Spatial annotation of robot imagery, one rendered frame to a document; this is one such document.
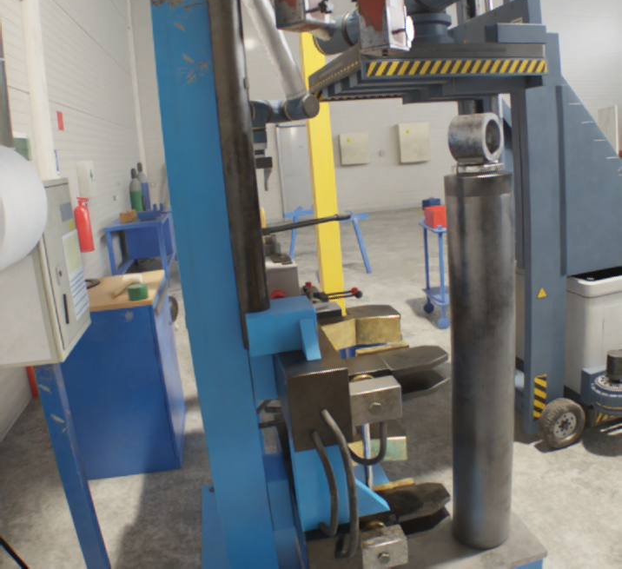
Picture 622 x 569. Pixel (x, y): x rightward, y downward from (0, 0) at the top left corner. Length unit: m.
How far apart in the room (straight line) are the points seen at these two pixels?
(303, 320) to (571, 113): 1.81
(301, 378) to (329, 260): 2.98
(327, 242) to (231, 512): 2.74
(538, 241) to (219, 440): 1.72
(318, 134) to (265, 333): 2.87
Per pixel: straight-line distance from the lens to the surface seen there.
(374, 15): 1.75
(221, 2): 1.41
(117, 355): 2.83
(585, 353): 2.97
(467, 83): 2.40
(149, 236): 8.43
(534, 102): 2.64
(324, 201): 4.14
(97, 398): 2.94
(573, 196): 2.78
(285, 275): 1.89
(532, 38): 2.40
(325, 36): 2.93
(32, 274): 1.26
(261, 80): 12.41
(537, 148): 2.64
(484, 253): 1.66
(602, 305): 2.93
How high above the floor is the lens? 1.58
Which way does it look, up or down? 10 degrees down
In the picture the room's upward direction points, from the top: 5 degrees counter-clockwise
